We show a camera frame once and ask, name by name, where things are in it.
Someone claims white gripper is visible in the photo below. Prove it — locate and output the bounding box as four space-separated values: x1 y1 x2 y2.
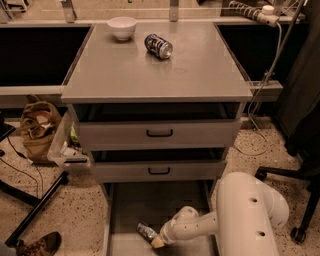
151 222 177 249

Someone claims silver redbull can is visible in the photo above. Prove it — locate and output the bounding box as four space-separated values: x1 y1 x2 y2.
136 222 158 242

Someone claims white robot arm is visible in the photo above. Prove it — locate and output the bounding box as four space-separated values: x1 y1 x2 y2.
151 172 289 256

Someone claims bottom grey drawer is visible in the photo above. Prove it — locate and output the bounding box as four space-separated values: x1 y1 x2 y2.
103 181 219 256

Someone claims grey drawer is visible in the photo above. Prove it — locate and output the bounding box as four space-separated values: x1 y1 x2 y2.
72 103 241 151
103 181 219 256
92 148 226 182

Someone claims middle grey drawer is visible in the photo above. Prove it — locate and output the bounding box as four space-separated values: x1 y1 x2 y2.
92 148 226 182

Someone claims top grey drawer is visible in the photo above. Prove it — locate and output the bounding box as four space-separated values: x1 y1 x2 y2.
72 103 241 151

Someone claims grey drawer cabinet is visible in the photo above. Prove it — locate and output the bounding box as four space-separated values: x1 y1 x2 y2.
60 21 254 184

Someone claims blue pepsi can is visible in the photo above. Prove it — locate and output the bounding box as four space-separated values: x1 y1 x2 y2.
144 34 173 60

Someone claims brown shoe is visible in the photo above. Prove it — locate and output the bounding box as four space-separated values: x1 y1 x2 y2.
16 232 62 256

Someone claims clear plastic bin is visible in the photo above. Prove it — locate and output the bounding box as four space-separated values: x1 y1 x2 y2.
47 112 91 172

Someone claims black stand leg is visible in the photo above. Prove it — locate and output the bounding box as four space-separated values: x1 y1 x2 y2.
0 171 68 246

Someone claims brown cloth bag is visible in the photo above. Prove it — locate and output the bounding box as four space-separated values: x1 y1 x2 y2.
20 95 62 164

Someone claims black office chair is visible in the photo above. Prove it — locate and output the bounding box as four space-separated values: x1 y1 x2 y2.
255 0 320 243

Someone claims white ceramic bowl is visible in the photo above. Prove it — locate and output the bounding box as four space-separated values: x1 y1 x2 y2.
107 17 137 41

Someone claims white corrugated hose fixture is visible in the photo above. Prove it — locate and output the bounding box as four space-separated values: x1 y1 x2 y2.
228 0 279 27

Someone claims grey hanging cable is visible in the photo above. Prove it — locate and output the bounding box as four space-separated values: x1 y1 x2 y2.
233 0 306 158

